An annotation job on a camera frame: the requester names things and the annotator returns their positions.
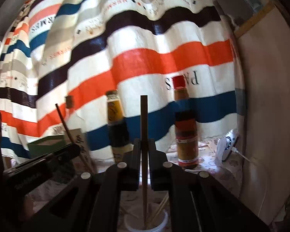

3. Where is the green checkered box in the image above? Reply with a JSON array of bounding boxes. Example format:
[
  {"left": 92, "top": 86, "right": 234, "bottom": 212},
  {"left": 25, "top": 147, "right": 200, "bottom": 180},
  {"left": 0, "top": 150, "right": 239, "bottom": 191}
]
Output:
[{"left": 28, "top": 135, "right": 66, "bottom": 159}]

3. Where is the printed cartoon tablecloth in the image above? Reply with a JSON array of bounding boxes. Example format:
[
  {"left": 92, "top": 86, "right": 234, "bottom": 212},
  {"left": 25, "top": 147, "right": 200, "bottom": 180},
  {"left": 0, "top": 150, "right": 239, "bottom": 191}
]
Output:
[{"left": 25, "top": 133, "right": 242, "bottom": 231}]

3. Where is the cooking wine bottle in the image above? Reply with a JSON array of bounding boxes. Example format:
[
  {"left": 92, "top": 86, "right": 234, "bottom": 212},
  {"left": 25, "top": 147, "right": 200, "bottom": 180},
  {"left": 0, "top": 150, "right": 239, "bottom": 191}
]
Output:
[{"left": 64, "top": 95, "right": 97, "bottom": 174}]

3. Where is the translucent plastic cup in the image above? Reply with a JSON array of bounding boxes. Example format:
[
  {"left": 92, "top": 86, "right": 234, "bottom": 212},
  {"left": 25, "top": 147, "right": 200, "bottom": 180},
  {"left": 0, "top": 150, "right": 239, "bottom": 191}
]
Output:
[{"left": 123, "top": 201, "right": 169, "bottom": 232}]

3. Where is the white charger device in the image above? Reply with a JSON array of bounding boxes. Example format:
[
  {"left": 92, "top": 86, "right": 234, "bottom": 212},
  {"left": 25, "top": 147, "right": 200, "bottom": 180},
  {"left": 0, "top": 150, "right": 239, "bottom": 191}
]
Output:
[{"left": 214, "top": 130, "right": 239, "bottom": 167}]

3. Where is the dark soy sauce bottle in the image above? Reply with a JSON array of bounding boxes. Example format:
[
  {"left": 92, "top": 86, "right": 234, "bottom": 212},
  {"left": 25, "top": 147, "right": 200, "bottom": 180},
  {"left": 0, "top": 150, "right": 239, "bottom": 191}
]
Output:
[{"left": 106, "top": 90, "right": 133, "bottom": 163}]

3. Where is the red label sauce bottle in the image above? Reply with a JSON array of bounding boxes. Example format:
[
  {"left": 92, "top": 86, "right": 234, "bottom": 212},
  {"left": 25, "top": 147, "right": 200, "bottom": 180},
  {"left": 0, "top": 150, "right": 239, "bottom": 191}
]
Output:
[{"left": 172, "top": 75, "right": 199, "bottom": 169}]

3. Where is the striped curtain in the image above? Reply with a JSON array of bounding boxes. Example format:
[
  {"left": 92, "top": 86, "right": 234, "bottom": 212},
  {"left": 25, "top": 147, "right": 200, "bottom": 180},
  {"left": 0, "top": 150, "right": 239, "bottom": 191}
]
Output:
[{"left": 0, "top": 0, "right": 244, "bottom": 162}]

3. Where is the white charging cable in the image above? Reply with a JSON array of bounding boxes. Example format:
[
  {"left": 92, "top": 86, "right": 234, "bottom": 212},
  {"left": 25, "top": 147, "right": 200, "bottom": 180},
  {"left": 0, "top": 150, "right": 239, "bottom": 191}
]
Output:
[{"left": 230, "top": 146, "right": 269, "bottom": 213}]

